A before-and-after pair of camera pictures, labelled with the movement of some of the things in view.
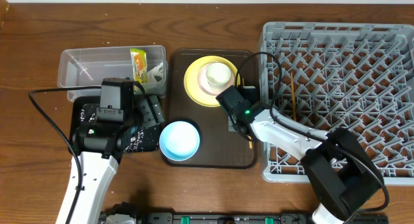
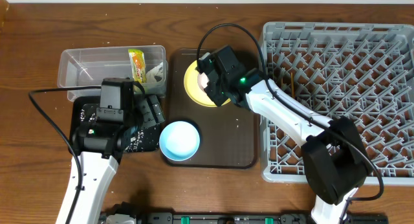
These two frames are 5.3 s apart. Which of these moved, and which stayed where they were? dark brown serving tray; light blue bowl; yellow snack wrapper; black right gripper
Moved: black right gripper
Stayed: light blue bowl; yellow snack wrapper; dark brown serving tray
